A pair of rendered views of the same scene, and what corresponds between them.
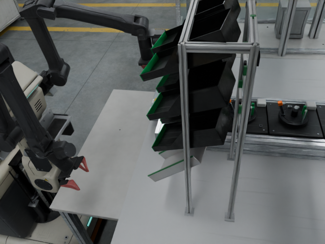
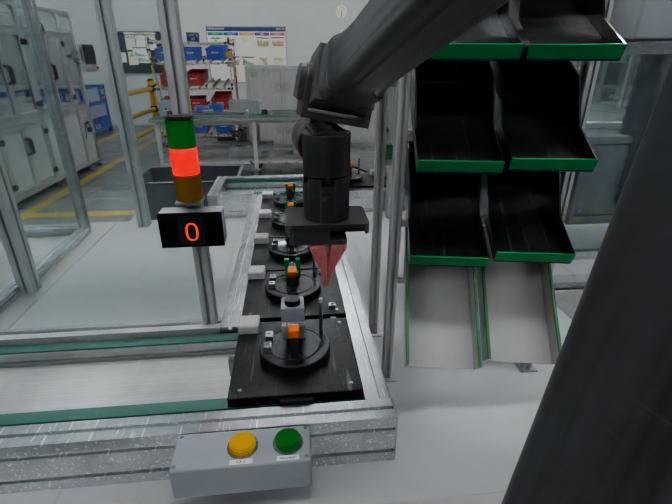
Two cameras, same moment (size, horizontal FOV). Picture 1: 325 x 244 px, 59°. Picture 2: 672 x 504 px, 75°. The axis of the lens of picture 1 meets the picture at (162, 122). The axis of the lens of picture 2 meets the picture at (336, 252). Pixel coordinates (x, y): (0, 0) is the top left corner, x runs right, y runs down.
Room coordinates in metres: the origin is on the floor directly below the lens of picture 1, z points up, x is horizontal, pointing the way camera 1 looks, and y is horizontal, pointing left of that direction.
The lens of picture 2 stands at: (1.34, 0.53, 1.51)
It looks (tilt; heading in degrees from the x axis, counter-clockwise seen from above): 24 degrees down; 249
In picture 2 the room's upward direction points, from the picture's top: straight up
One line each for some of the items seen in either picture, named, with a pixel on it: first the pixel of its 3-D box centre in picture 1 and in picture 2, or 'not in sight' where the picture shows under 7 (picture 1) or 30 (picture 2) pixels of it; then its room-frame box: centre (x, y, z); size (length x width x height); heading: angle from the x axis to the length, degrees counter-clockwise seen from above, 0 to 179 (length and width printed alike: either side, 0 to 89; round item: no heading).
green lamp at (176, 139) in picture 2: not in sight; (180, 133); (1.30, -0.34, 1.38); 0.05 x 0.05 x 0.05
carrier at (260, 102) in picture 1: (243, 108); (292, 275); (1.08, -0.42, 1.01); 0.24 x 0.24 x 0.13; 74
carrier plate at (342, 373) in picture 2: not in sight; (295, 356); (1.15, -0.17, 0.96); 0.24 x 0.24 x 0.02; 74
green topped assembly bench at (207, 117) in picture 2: not in sight; (256, 141); (0.13, -5.52, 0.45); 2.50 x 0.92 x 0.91; 165
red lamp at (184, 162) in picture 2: not in sight; (184, 160); (1.30, -0.34, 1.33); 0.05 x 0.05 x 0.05
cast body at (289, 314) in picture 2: not in sight; (292, 311); (1.15, -0.18, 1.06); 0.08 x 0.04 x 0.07; 74
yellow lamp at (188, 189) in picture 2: not in sight; (188, 186); (1.30, -0.34, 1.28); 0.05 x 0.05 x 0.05
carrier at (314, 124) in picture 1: (294, 112); (291, 238); (1.02, -0.66, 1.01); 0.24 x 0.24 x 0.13; 74
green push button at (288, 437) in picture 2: not in sight; (287, 441); (1.22, 0.03, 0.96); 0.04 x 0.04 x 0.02
